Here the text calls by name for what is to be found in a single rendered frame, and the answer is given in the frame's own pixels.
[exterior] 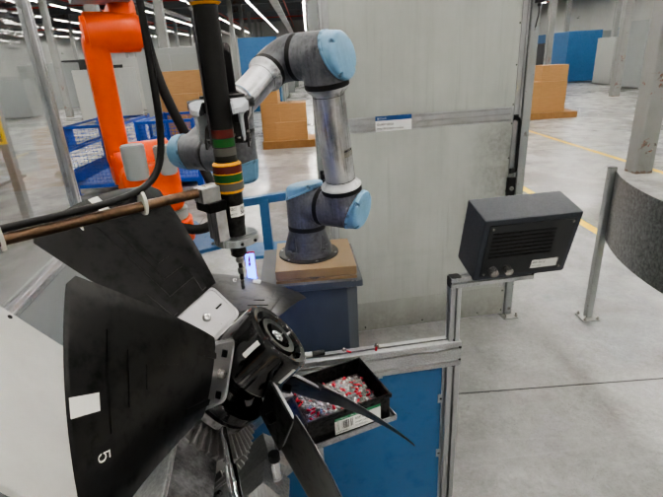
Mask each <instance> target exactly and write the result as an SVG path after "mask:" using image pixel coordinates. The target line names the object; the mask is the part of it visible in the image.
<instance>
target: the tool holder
mask: <svg viewBox="0 0 663 497"><path fill-rule="evenodd" d="M195 188H197V189H198V191H199V197H198V198H195V199H193V200H194V201H195V202H196V208H197V210H200V211H203V212H206V214H207V220H208V227H209V233H210V238H211V239H213V240H214V243H215V245H216V246H218V247H219V248H221V249H240V248H245V247H248V246H251V245H253V244H255V243H256V242H257V241H258V239H259V237H258V230H256V229H254V228H250V227H246V232H247V233H246V234H245V235H243V236H241V237H237V238H230V235H229V228H228V221H227V213H226V210H227V209H228V208H227V201H226V200H225V199H221V193H220V186H219V185H213V186H209V187H202V186H201V185H198V186H194V187H193V188H192V189H195Z"/></svg>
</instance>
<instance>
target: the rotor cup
mask: <svg viewBox="0 0 663 497"><path fill-rule="evenodd" d="M274 330H276V331H277V332H279V333H280V334H281V336H282V338H283V340H282V341H279V340H277V339H276V338H275V337H274V335H273V333H272V332H273V331H274ZM231 337H233V338H234V341H235V349H234V355H233V362H232V368H231V375H230V381H229V387H228V393H227V397H226V399H225V401H224V402H223V403H221V404H219V405H217V406H214V407H212V408H210V409H208V411H209V412H211V413H212V414H213V415H214V416H216V417H217V418H218V419H220V420H221V421H223V422H225V423H227V424H230V425H232V426H236V427H247V426H249V425H251V424H252V423H253V422H255V421H256V420H257V419H258V418H259V417H260V414H259V411H260V408H261V405H262V398H263V397H264V396H265V393H266V390H267V387H268V384H269V382H270V381H272V382H273V383H275V384H276V385H277V386H278V388H280V387H281V386H282V385H283V384H284V383H286V382H287V381H288V380H289V379H290V378H291V377H292V376H293V375H294V374H295V373H297V372H298V371H299V370H300V369H301V368H302V367H303V365H304V364H305V362H306V356H305V352H304V349H303V346H302V344H301V342H300V340H299V339H298V337H297V336H296V334H295V333H294V332H293V330H292V329H291V328H290V327H289V326H288V325H287V324H286V323H285V321H283V320H282V319H281V318H280V317H279V316H278V315H276V314H275V313H273V312H272V311H270V310H268V309H266V308H263V307H260V306H253V307H252V308H250V309H248V310H247V311H246V312H245V313H244V314H243V315H242V316H241V317H240V318H239V319H238V320H237V321H236V322H235V323H233V324H232V325H231V326H230V327H229V328H228V329H227V330H226V331H225V332H224V333H223V334H222V335H221V336H220V337H219V338H218V340H221V339H226V338H231ZM256 341H258V343H259V346H258V347H257V348H256V349H255V350H254V351H253V352H252V353H251V354H250V355H248V356H247V357H246V358H245V357H244V356H243V353H244V352H245V351H246V350H247V349H249V348H250V347H251V346H252V345H253V344H254V343H255V342H256ZM292 370H295V372H293V373H292V374H291V375H290V376H289V377H288V378H287V379H286V380H285V381H283V382H282V383H281V384H279V383H278V382H280V381H281V380H282V379H283V378H284V377H285V376H286V375H287V374H288V373H289V372H291V371H292Z"/></svg>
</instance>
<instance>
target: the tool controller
mask: <svg viewBox="0 0 663 497"><path fill-rule="evenodd" d="M582 215H583V210H581V209H580V208H579V207H578V206H577V205H576V204H575V203H574V202H572V201H571V200H570V199H569V198H568V197H567V196H566V195H565V194H563V193H562V192H561V191H548V192H538V193H528V194H518V195H508V196H498V197H489V198H479V199H470V200H469V202H468V207H467V213H466V218H465V223H464V229H463V234H462V239H461V244H460V249H459V255H458V257H459V259H460V261H461V262H462V263H463V265H464V266H465V268H466V269H467V271H468V273H469V274H470V275H471V276H472V279H473V280H482V279H491V278H499V277H507V276H515V275H524V274H532V273H540V272H548V271H556V270H562V269H563V267H564V265H565V262H566V259H567V256H568V254H569V251H570V248H571V245H572V242H573V240H574V237H575V234H576V231H577V229H578V226H579V223H580V220H581V218H582Z"/></svg>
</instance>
